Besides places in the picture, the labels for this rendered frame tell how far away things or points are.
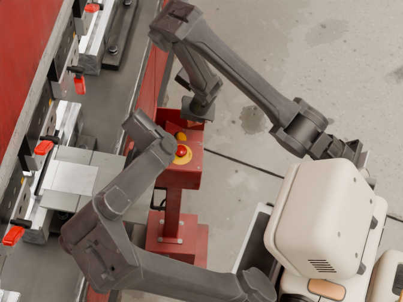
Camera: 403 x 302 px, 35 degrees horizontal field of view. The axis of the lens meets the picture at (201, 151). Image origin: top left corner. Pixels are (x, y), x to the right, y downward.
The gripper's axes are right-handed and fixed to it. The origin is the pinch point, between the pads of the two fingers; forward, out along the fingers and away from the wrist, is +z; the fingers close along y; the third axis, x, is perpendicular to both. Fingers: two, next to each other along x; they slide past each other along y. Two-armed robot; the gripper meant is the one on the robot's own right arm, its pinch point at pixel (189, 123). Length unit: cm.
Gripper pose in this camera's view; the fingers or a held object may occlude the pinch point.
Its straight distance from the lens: 196.5
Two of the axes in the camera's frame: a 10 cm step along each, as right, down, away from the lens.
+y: -9.5, -2.2, -2.3
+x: -0.7, 8.5, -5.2
